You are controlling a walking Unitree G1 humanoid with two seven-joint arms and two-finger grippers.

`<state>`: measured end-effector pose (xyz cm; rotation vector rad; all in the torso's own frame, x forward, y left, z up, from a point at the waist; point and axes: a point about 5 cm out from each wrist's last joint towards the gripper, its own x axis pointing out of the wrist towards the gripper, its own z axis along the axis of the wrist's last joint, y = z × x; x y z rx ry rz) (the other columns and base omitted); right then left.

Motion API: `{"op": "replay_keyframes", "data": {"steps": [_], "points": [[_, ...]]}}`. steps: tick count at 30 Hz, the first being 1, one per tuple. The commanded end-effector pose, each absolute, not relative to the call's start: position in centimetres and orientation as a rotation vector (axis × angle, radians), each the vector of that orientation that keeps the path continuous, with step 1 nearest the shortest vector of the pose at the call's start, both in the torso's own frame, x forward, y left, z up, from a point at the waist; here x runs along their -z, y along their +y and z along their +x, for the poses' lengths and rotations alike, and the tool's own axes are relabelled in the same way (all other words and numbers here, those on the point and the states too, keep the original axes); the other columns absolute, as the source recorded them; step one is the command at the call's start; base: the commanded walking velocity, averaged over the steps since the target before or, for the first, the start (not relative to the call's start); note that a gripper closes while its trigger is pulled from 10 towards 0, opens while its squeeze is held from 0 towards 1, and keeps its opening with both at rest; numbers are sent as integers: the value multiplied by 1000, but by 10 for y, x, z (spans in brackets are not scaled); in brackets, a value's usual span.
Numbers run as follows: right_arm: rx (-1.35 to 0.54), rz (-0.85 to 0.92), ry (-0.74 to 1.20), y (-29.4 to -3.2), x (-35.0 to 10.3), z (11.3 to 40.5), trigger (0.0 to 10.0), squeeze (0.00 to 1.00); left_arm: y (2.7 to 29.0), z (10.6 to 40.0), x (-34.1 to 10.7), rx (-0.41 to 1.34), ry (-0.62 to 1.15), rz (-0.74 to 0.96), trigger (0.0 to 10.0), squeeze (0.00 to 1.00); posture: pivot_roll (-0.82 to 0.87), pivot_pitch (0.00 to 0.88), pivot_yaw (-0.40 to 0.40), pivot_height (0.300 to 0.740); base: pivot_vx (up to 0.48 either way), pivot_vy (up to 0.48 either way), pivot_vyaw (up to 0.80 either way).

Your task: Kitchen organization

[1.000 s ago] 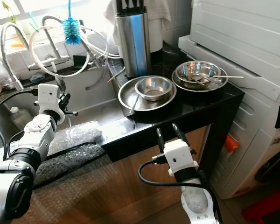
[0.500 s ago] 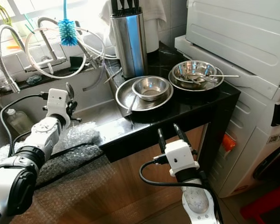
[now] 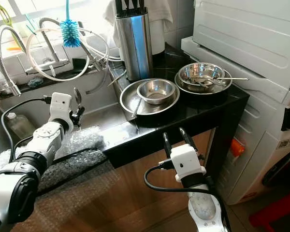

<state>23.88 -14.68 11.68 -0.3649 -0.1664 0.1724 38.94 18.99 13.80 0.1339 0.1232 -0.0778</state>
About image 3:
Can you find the dark scrubbing pad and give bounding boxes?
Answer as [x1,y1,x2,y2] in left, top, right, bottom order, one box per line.
[28,77,44,88]

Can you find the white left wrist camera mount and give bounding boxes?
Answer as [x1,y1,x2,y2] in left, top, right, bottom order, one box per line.
[49,93,74,127]

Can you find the blue bottle brush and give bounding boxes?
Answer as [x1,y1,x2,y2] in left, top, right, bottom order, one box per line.
[60,0,82,48]

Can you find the clear plastic bottle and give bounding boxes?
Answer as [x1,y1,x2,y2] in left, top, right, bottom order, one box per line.
[6,112,37,141]

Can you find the red plastic stool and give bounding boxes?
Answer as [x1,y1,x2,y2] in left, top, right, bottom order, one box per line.
[249,188,290,232]

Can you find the steel wall tap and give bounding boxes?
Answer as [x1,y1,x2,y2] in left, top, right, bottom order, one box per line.
[27,17,97,75]

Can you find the stainless steel sink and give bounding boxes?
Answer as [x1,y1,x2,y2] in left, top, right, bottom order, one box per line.
[0,72,124,165]

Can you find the wide steel plate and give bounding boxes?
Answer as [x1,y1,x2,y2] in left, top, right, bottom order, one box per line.
[174,69,232,95]
[119,78,180,116]

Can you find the large steel bowl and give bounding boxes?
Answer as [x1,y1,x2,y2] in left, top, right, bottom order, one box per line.
[179,62,226,90]

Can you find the flexible steel faucet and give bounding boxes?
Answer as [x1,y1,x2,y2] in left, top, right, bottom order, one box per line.
[0,25,22,96]

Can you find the green handled peeler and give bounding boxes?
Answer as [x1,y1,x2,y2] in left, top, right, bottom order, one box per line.
[0,3,15,29]

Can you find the orange plastic object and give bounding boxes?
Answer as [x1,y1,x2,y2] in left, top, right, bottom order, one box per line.
[230,138,246,158]

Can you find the dark handled utensil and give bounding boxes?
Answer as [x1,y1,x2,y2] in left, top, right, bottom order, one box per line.
[133,97,143,119]

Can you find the long steel spoon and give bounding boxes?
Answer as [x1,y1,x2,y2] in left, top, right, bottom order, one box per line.
[188,73,249,88]

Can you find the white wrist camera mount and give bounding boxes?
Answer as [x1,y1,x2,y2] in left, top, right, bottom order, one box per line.
[170,144,206,183]
[49,93,74,127]

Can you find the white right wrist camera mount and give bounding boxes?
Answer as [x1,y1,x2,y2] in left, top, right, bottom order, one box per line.
[170,144,206,183]

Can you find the steel knife block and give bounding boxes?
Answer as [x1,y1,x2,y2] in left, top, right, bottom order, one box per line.
[115,12,153,81]

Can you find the clear bubble wrap sheet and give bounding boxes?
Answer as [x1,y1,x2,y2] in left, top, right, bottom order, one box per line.
[0,127,116,194]

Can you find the white hanging towel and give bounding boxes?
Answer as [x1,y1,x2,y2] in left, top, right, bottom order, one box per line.
[102,0,171,55]

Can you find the white washing machine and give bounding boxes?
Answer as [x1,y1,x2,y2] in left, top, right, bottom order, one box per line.
[181,36,290,206]

